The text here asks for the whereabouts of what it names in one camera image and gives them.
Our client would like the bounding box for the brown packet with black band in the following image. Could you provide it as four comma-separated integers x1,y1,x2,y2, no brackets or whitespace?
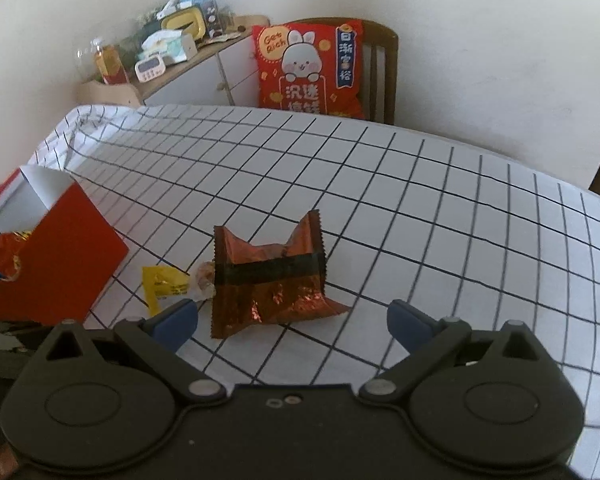
209,209,354,340

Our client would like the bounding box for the blue and white box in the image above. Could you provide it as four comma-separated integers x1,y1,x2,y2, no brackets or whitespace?
190,0,222,37

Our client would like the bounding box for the yellow box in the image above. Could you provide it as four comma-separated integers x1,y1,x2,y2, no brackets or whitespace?
159,7,206,41

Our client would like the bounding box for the white kitchen timer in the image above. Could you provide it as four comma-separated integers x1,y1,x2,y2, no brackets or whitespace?
133,57,167,83

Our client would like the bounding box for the green and white tissue pack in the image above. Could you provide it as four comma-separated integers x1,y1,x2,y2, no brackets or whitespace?
138,29,199,65

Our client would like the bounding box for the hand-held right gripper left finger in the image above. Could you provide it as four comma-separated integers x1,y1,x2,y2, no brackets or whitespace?
27,299,229,406

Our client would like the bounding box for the wooden chair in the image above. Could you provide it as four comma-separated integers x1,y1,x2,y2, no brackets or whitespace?
284,16,400,126

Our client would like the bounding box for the yellow snack packet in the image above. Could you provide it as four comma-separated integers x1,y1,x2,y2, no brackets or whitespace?
141,265,197,317

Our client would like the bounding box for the red and grey cardboard box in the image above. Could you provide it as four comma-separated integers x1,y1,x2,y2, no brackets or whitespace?
0,164,131,327

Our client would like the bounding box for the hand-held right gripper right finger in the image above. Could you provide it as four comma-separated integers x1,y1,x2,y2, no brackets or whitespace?
357,299,562,406

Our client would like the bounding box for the red rabbit print pillow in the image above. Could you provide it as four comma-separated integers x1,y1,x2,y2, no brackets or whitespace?
251,19,366,120

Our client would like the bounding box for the white checked tablecloth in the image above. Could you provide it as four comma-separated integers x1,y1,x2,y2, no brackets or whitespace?
27,104,600,480

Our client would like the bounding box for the light wooden cabinet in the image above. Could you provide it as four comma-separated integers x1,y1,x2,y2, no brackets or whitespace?
139,29,262,108

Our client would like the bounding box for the orange drink bottle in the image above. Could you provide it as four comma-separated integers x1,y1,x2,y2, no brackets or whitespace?
93,41,131,85

